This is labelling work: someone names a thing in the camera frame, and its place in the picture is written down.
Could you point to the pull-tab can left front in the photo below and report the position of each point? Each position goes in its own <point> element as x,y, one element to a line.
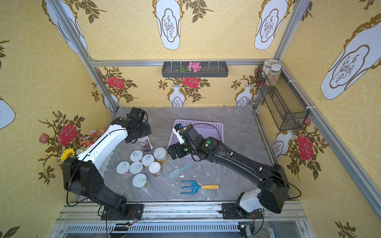
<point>123,169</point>

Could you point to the glass jar patterned lid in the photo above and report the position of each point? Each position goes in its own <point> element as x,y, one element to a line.
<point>267,66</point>

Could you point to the glass jar white lid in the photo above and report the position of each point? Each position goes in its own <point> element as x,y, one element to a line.
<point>273,75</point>

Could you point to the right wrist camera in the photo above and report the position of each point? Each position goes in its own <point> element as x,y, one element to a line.
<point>176,131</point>

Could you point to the grey wall shelf tray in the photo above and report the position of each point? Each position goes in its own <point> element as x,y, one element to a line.
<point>210,68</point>

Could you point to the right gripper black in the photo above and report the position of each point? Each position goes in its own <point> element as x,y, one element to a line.
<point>175,150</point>

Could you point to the pull-tab can left back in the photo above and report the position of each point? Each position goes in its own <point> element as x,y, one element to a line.
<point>136,156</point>

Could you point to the tall can with spoon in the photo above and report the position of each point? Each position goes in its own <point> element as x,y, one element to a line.
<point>145,144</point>

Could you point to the teal brush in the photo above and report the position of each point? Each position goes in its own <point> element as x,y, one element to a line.
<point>177,172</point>

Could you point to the flower pot white fence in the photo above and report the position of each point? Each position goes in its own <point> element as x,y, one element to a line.
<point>84,143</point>

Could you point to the pink artificial flower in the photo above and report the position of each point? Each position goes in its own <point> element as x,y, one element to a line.
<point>194,66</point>

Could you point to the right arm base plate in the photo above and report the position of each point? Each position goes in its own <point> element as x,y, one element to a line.
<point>231,211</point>

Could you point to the small orange can white lid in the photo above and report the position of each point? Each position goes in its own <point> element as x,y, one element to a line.
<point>155,169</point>

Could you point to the black wire basket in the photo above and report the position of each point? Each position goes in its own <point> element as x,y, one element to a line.
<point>284,103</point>

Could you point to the green label can white lid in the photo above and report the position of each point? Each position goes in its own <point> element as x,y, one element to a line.
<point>161,155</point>

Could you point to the pull-tab can middle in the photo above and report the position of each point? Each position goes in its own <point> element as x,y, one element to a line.
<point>136,168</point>

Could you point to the teal garden fork yellow handle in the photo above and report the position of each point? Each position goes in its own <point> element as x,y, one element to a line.
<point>194,187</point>

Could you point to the pull-tab can centre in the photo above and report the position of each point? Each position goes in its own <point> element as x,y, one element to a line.
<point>147,160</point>

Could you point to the purple plastic basket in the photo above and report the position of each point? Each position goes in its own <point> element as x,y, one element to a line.
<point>206,129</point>

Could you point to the aluminium rail frame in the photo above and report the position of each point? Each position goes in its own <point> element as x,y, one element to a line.
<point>182,218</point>

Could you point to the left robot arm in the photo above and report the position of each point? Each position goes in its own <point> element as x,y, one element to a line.
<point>81,174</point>

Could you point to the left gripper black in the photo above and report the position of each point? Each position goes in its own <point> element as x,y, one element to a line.
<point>141,132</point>

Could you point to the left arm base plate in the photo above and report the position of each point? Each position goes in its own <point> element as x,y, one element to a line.
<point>132,211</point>

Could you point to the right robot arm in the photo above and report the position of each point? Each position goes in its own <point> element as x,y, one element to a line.
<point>270,180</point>

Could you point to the pull-tab can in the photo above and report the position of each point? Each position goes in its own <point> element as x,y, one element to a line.
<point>140,182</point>
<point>136,168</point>
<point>123,169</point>
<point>136,156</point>
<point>147,160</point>

